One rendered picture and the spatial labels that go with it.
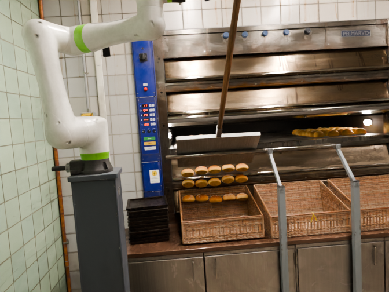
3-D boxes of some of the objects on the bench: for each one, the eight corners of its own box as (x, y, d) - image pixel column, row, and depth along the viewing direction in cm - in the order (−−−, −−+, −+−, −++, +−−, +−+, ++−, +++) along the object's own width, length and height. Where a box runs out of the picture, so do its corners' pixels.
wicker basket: (253, 217, 263) (252, 183, 261) (321, 212, 266) (320, 178, 264) (270, 239, 215) (268, 199, 212) (353, 232, 218) (352, 192, 215)
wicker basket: (179, 223, 260) (177, 189, 259) (248, 218, 264) (246, 184, 263) (181, 245, 212) (178, 204, 210) (265, 237, 216) (263, 196, 214)
